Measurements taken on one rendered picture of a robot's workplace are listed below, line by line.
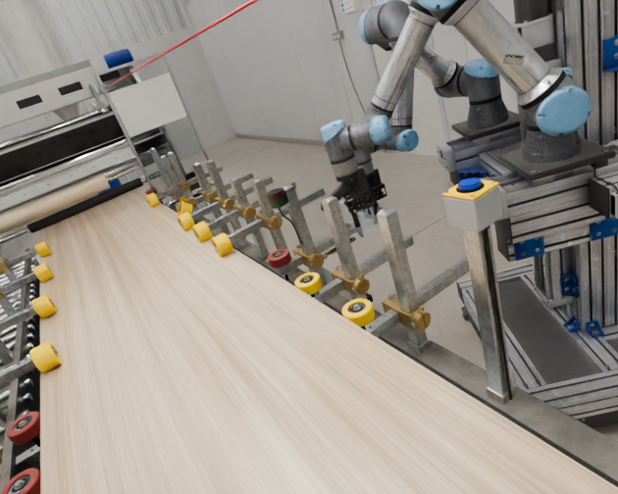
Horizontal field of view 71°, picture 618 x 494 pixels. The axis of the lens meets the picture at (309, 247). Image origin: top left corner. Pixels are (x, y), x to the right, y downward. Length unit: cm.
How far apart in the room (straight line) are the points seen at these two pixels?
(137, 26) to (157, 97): 657
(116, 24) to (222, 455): 958
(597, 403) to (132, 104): 326
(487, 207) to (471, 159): 103
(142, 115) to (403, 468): 320
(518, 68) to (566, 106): 14
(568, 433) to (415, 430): 36
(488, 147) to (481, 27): 75
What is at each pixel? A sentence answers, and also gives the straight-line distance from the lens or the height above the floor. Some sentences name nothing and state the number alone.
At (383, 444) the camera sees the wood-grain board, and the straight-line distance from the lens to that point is 83.
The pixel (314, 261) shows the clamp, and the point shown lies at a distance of 152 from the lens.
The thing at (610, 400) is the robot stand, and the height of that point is 20.
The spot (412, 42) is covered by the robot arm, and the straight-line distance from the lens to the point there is 132.
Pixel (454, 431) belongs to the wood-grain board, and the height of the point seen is 90.
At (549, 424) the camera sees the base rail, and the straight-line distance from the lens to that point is 109.
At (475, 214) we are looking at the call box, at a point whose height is 119.
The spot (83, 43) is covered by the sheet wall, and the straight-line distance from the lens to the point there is 1002.
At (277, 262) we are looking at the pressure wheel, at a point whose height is 90.
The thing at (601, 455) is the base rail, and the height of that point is 70.
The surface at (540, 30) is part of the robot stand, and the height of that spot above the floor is 135.
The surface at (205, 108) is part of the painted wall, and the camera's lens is 1027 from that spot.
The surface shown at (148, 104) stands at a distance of 362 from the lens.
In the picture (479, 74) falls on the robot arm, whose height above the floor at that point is 123.
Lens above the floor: 154
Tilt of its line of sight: 25 degrees down
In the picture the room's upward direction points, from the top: 19 degrees counter-clockwise
